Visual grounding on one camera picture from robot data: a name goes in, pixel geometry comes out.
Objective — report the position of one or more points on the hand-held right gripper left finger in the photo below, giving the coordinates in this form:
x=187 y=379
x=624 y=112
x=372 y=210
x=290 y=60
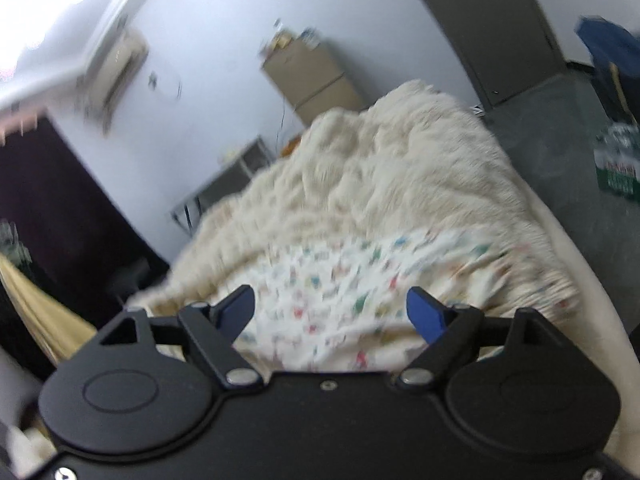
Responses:
x=235 y=310

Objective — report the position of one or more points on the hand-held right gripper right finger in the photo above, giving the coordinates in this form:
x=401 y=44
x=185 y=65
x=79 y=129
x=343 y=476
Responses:
x=425 y=312

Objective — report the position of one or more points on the cream cartoon print garment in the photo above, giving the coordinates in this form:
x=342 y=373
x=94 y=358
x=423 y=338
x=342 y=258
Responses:
x=340 y=300

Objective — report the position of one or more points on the cream fluffy blanket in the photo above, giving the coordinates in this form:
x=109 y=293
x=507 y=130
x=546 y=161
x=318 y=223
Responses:
x=400 y=170

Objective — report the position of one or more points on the small white box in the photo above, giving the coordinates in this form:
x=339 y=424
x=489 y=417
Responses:
x=229 y=156

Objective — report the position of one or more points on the orange item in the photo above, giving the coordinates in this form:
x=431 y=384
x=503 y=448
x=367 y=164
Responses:
x=288 y=149

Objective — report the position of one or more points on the yellow textured towel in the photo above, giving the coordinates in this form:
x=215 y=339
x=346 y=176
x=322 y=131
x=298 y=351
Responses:
x=45 y=315

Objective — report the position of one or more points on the dark curtain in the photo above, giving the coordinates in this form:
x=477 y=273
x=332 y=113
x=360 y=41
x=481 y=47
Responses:
x=65 y=210

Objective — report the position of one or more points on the beige small fridge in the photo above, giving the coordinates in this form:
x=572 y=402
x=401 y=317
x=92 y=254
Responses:
x=310 y=80

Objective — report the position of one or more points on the green pack of water bottles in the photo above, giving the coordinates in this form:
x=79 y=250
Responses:
x=617 y=165

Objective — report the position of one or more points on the white air conditioner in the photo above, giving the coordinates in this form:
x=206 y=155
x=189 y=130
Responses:
x=120 y=67

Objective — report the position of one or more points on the grey door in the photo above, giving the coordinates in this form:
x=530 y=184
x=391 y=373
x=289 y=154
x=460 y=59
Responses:
x=490 y=35

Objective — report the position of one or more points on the blue fabric item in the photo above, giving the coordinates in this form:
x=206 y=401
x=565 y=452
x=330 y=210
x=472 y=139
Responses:
x=607 y=45

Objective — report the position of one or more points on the grey metal-frame desk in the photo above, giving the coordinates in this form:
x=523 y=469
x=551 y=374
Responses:
x=225 y=172

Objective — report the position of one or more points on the wall socket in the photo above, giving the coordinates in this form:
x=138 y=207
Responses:
x=152 y=80

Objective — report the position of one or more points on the curtain rail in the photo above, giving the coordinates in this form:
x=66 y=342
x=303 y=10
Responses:
x=20 y=125

